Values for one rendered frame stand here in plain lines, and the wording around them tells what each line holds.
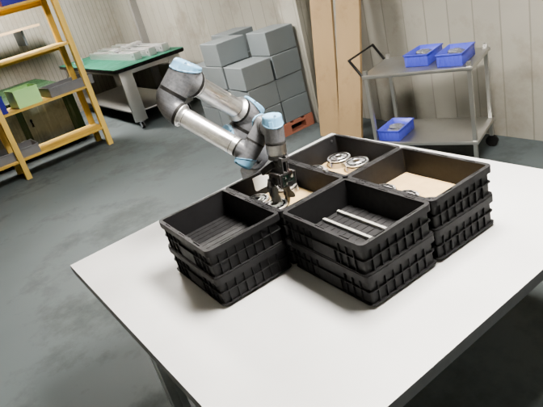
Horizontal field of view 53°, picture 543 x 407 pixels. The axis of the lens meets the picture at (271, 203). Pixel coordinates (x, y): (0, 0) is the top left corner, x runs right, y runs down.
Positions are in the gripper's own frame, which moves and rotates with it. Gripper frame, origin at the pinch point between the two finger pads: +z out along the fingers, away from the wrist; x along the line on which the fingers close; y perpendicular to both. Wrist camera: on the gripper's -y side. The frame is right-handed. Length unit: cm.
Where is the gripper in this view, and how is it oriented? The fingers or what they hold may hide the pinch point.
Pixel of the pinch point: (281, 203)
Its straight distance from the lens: 209.0
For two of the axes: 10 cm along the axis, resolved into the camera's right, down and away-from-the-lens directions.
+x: 8.2, -3.2, 4.7
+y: 5.5, 2.3, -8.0
